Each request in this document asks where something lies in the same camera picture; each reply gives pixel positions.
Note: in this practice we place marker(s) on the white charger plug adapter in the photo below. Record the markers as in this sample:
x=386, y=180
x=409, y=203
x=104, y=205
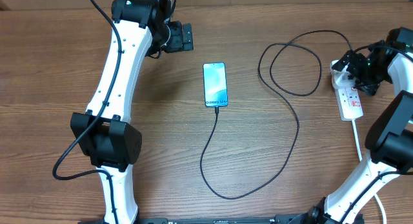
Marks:
x=341, y=80

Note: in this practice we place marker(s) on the Galaxy smartphone blue screen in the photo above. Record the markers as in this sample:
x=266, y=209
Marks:
x=215, y=85

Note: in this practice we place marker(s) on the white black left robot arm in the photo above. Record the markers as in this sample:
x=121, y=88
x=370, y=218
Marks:
x=140, y=29

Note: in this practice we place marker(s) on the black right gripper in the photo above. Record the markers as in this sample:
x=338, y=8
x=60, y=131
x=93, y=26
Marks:
x=370, y=88

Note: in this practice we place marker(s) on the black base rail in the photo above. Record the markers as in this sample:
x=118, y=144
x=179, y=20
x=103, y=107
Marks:
x=277, y=219

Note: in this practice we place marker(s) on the white power strip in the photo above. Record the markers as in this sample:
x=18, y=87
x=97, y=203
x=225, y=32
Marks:
x=348, y=101

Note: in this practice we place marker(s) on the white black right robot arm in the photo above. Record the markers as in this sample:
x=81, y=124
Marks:
x=388, y=142

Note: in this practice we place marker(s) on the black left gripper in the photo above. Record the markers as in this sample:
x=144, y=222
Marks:
x=178, y=43

